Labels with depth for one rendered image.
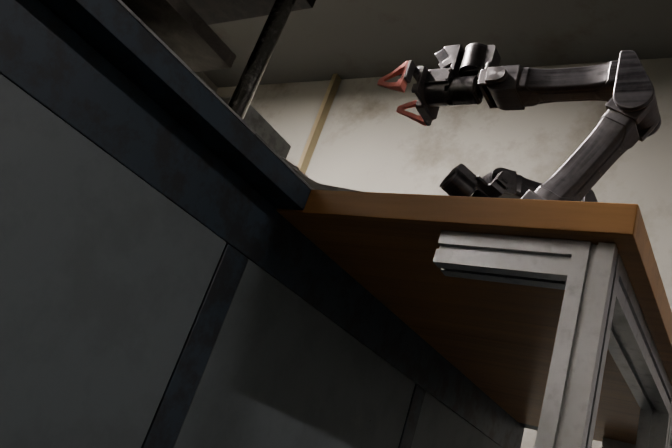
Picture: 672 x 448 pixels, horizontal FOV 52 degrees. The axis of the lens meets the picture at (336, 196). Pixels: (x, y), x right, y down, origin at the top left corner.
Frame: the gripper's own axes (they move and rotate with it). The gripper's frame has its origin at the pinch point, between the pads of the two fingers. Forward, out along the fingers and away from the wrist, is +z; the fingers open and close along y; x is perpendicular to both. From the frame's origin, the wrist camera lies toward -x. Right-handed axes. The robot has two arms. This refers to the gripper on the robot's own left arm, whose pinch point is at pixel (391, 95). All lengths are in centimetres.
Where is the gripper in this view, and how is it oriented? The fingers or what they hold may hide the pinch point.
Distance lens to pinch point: 148.1
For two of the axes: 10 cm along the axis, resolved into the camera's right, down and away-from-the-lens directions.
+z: -8.3, -0.2, 5.6
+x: -2.9, 8.7, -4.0
